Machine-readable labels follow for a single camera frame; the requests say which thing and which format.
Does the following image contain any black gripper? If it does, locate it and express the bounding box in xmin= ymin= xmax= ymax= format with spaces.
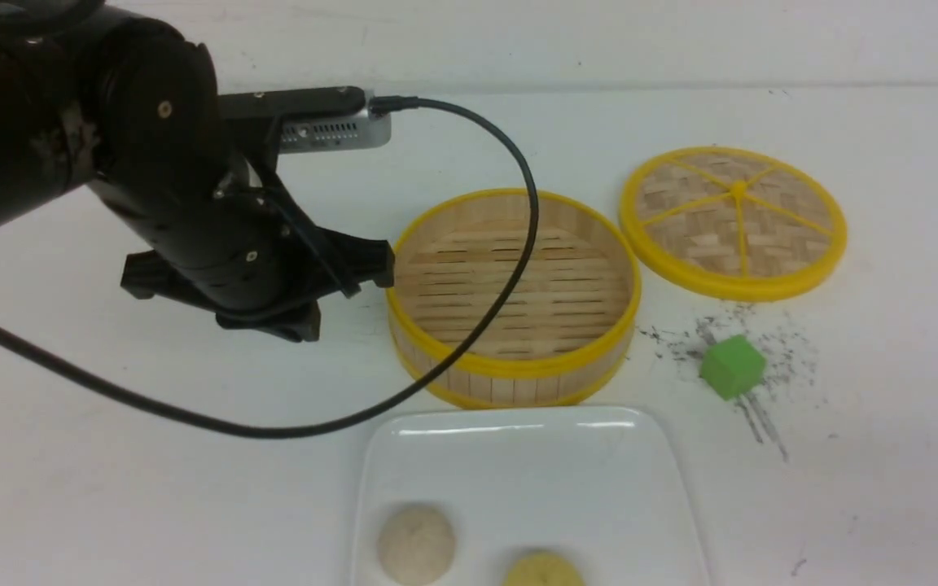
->
xmin=90 ymin=162 xmax=395 ymax=343

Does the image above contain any white steamed bun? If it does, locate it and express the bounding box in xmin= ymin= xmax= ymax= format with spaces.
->
xmin=376 ymin=504 xmax=458 ymax=585

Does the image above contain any yellow steamed bun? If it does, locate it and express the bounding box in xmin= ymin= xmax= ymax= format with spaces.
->
xmin=502 ymin=550 xmax=585 ymax=586

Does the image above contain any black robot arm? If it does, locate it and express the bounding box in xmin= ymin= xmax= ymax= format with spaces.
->
xmin=0 ymin=7 xmax=394 ymax=342

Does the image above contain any white rectangular plate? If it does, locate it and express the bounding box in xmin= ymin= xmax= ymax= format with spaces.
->
xmin=346 ymin=405 xmax=711 ymax=585

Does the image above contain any yellow rimmed bamboo steamer basket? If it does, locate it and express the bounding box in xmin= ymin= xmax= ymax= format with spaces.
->
xmin=386 ymin=189 xmax=642 ymax=409

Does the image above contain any yellow rimmed bamboo steamer lid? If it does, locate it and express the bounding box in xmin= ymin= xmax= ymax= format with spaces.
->
xmin=619 ymin=146 xmax=848 ymax=303

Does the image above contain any green cube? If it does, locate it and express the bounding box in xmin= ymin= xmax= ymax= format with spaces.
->
xmin=699 ymin=335 xmax=768 ymax=401

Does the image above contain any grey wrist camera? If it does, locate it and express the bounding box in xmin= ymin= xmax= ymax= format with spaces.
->
xmin=218 ymin=86 xmax=393 ymax=155

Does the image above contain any black camera cable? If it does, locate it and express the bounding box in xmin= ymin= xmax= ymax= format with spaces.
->
xmin=0 ymin=96 xmax=540 ymax=440

